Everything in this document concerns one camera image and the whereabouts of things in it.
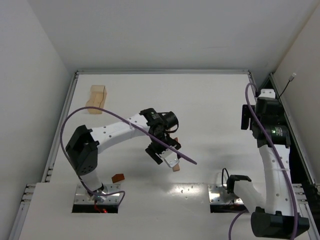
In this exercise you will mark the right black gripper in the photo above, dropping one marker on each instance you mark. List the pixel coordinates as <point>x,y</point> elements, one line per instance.
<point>244,117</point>

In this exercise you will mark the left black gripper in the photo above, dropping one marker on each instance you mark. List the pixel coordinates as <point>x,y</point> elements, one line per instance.
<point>163,148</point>

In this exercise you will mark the light long plank block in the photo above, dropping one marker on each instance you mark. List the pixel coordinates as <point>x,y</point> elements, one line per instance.
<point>176,168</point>

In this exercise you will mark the red triangular roof block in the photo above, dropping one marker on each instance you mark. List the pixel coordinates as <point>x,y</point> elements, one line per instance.
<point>118,178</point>

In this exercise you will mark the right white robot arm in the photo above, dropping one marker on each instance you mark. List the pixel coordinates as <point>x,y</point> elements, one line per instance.
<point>276,215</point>

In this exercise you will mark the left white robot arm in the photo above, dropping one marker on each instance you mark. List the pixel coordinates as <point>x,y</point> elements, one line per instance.
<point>86,144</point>

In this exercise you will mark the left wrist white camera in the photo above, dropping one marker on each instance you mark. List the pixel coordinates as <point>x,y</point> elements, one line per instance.
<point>170,158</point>

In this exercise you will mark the wrist white camera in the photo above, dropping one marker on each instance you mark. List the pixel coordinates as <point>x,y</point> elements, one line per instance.
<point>170,158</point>
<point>267,93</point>

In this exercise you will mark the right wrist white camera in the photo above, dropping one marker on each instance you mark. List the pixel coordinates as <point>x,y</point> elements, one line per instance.
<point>267,93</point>

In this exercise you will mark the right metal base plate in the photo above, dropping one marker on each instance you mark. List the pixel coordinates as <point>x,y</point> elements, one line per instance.
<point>219,196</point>

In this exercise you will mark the metal base plate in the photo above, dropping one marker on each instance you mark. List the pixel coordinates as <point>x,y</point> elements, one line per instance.
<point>84,198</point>
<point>219,196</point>

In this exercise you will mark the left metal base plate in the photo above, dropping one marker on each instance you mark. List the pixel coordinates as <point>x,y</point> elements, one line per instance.
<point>84,198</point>

